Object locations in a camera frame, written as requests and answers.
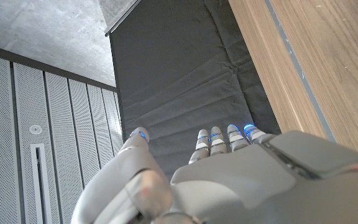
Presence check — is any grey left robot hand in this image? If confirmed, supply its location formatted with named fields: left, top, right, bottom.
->
left=70, top=123, right=358, bottom=224

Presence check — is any light wooden panel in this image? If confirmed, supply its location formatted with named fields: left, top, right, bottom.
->
left=264, top=0, right=337, bottom=143

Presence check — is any black fabric backdrop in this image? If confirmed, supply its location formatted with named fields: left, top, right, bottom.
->
left=109, top=0, right=282, bottom=181

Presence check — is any white ceiling slot vent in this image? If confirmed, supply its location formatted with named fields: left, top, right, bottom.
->
left=29, top=142, right=55, bottom=224

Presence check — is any round white ceiling sensor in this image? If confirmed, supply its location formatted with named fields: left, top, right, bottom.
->
left=29, top=124, right=44, bottom=135

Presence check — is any grey backdrop top rail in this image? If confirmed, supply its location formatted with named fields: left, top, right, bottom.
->
left=104, top=0, right=143, bottom=37

